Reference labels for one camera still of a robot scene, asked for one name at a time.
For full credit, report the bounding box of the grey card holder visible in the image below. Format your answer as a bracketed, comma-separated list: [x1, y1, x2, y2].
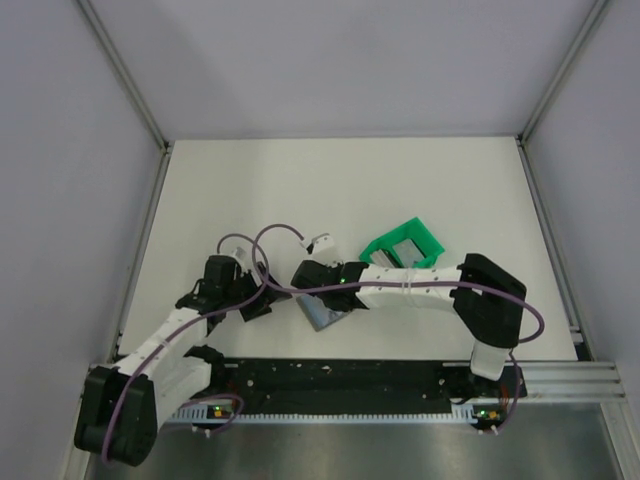
[296, 295, 349, 332]

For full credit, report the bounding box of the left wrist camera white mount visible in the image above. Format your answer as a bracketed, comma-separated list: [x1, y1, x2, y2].
[227, 247, 251, 269]

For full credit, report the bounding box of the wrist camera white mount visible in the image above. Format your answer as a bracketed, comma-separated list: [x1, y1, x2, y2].
[227, 247, 251, 269]
[301, 233, 341, 266]

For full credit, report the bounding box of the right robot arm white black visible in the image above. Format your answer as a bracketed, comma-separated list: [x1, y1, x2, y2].
[291, 253, 527, 396]

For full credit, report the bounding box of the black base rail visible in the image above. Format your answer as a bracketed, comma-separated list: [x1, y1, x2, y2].
[205, 358, 527, 414]

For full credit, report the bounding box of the white slotted cable duct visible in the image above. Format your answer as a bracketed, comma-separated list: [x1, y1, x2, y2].
[167, 404, 505, 428]

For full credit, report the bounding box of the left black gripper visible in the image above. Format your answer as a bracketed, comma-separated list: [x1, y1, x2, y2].
[222, 262, 291, 321]

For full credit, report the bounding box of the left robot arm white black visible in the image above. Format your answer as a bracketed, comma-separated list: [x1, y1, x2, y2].
[73, 254, 292, 466]

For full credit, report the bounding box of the left aluminium frame post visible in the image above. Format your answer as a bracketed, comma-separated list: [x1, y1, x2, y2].
[74, 0, 174, 151]

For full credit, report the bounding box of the right aluminium frame post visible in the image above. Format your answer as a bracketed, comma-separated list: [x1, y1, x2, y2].
[517, 0, 616, 146]

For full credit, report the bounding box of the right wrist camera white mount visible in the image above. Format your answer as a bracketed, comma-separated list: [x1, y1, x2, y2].
[301, 233, 341, 266]

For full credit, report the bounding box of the stack of white cards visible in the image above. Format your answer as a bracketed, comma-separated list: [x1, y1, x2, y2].
[370, 249, 401, 268]

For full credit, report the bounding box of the aluminium frame post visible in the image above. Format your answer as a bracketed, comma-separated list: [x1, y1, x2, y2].
[517, 0, 616, 146]
[74, 0, 174, 151]

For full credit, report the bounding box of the green plastic bin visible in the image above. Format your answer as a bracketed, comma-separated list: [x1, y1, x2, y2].
[359, 217, 445, 268]

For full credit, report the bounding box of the silver VIP card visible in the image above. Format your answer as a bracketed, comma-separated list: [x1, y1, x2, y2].
[393, 238, 425, 267]

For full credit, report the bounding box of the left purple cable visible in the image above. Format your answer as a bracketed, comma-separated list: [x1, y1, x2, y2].
[101, 233, 269, 469]

